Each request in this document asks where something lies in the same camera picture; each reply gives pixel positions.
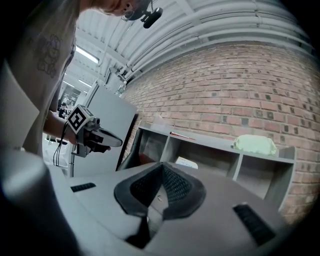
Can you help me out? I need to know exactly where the red marker pen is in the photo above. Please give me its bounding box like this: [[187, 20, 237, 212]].
[[169, 131, 197, 141]]

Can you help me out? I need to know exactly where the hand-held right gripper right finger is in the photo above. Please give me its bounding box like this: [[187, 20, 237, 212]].
[[143, 161, 290, 256]]

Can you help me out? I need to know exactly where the black head-worn camera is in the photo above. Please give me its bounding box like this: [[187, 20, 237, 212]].
[[121, 0, 165, 30]]

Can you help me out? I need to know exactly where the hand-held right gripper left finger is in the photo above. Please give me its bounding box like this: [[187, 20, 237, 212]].
[[66, 161, 164, 250]]

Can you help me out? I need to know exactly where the grey wooden shelf unit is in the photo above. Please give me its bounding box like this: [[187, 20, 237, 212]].
[[134, 124, 297, 213]]

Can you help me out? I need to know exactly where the white notice card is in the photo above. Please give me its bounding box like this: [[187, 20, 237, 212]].
[[174, 156, 199, 170]]

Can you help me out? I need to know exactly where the green wipes packet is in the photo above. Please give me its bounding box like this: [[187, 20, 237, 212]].
[[231, 134, 279, 158]]

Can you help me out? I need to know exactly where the clear plastic bottle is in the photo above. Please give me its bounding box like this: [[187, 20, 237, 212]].
[[114, 81, 128, 98]]

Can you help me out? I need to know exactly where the clear acrylic holder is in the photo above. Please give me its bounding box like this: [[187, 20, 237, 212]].
[[151, 113, 168, 133]]

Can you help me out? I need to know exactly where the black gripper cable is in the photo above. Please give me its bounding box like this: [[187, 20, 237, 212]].
[[53, 121, 70, 168]]

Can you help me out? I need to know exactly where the person's torso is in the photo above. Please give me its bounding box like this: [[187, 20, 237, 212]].
[[0, 0, 82, 161]]

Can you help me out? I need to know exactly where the person's left forearm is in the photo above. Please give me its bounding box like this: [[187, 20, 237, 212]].
[[43, 109, 79, 146]]

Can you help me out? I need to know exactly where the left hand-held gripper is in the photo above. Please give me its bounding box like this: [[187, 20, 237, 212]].
[[66, 103, 124, 159]]

